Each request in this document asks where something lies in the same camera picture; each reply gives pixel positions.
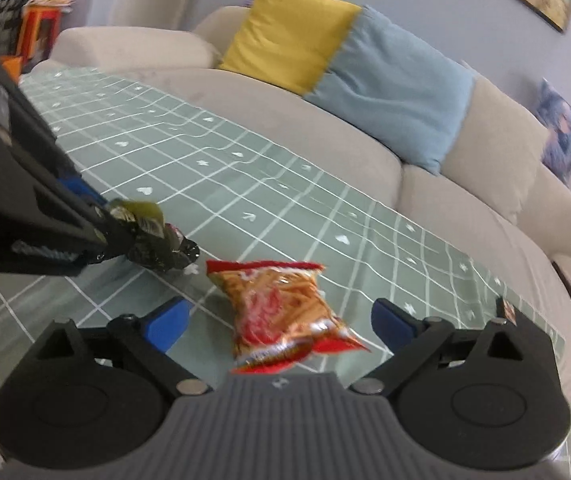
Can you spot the light blue cushion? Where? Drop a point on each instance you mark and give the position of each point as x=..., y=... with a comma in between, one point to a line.
x=395, y=90

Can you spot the green checked tablecloth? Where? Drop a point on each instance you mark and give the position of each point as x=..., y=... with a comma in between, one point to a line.
x=265, y=190

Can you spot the orange-red stick snack packet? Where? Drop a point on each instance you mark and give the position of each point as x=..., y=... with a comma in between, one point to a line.
x=278, y=310

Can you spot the yellow cushion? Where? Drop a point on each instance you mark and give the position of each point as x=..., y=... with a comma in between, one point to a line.
x=290, y=35

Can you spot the blue patterned cushion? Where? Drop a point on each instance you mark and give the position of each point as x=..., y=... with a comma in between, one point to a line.
x=563, y=130

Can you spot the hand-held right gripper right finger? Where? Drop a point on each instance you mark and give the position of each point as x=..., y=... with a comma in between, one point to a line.
x=390, y=322

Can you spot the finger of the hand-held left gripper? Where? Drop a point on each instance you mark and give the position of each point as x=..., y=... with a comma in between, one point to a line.
x=93, y=247
x=81, y=191

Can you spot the small dark snack packet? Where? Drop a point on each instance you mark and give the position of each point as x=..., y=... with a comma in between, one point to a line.
x=155, y=240

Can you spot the beige sofa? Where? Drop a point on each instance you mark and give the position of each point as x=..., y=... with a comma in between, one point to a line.
x=415, y=210

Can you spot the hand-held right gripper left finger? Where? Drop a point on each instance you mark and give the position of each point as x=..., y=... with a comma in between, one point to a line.
x=165, y=324

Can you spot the orange stool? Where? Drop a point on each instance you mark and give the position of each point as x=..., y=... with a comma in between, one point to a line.
x=38, y=27

